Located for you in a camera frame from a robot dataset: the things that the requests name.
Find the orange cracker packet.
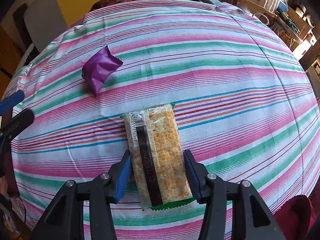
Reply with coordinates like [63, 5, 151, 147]
[122, 103, 194, 211]

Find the maroon cloth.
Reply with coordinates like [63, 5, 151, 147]
[274, 195, 316, 240]

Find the wooden wardrobe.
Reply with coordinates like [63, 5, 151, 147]
[0, 27, 23, 97]

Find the striped bed sheet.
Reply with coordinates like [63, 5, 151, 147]
[5, 0, 319, 228]

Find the wooden side desk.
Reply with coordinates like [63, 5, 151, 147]
[223, 0, 317, 59]

